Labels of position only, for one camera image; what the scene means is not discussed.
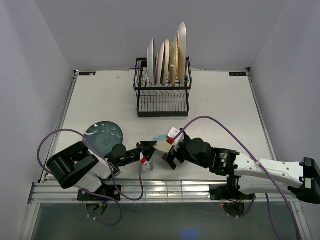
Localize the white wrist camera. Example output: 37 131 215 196
140 157 155 171
166 127 184 151

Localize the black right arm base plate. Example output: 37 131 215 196
209 184 255 203

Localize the woven bamboo square tray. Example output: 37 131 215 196
169 35 179 87

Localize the white rectangular plate black rim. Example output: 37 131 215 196
177 21 187 85

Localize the aluminium front frame rail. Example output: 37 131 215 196
28 181 301 205

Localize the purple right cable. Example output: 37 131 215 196
178 115 301 240

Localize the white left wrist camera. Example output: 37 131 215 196
140 157 155 171

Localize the cream plate blue top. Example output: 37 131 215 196
153 135 175 154

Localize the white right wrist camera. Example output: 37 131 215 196
166 127 184 151

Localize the dark teal round plate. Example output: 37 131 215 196
84 121 124 157

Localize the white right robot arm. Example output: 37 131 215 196
163 128 320 204

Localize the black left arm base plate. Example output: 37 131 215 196
77 185 121 202

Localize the black wire dish rack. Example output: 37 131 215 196
133 57 192 118

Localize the red plate blue flower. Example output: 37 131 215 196
147 38 156 86

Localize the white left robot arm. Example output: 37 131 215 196
46 141 158 200

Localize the white plate green red rim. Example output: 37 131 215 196
155 42 165 86

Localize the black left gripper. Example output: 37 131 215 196
117 140 159 167

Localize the cream pink floral plate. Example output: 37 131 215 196
161 39 170 86

